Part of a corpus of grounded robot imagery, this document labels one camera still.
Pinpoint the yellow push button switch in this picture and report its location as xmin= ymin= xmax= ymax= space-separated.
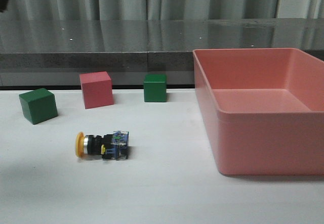
xmin=75 ymin=130 xmax=129 ymax=160

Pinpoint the right green cube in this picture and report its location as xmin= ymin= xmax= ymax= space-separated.
xmin=143 ymin=74 xmax=167 ymax=102

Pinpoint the green cube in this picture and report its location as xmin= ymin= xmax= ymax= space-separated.
xmin=143 ymin=74 xmax=167 ymax=102
xmin=19 ymin=88 xmax=58 ymax=125

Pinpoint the pink cube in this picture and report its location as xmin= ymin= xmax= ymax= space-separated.
xmin=79 ymin=71 xmax=114 ymax=109

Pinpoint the pink plastic bin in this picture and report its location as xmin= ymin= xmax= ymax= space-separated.
xmin=193 ymin=48 xmax=323 ymax=175

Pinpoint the left green cube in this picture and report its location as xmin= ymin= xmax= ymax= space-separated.
xmin=19 ymin=88 xmax=58 ymax=125

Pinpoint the grey stone ledge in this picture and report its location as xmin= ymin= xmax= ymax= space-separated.
xmin=1 ymin=18 xmax=323 ymax=89

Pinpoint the grey curtain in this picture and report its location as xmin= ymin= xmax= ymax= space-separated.
xmin=1 ymin=0 xmax=323 ymax=20

